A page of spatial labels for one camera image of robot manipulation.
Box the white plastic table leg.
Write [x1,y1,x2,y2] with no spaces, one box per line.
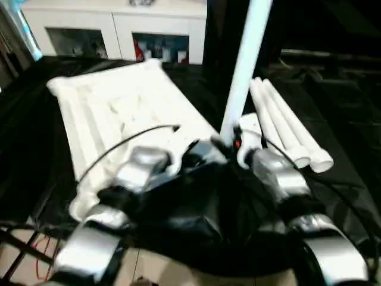
[255,77,312,169]
[261,79,335,173]
[219,0,273,147]
[249,76,286,150]

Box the black shiny mat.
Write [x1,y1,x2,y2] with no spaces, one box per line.
[0,55,381,275]

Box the long black bar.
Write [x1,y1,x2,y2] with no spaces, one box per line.
[281,49,381,60]

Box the red white box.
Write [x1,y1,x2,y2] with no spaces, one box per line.
[134,38,145,60]

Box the white display cabinet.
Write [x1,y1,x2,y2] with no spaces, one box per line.
[20,0,208,65]

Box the light blue panel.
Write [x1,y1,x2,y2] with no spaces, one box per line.
[17,11,42,60]

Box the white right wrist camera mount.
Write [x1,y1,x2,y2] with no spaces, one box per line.
[236,113,264,169]

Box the black left wrist camera cable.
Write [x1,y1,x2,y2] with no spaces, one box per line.
[74,124,182,191]

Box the thin red wire loop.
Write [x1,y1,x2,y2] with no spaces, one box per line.
[34,235,59,279]

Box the black metal table frame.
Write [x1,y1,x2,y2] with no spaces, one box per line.
[0,220,60,269]

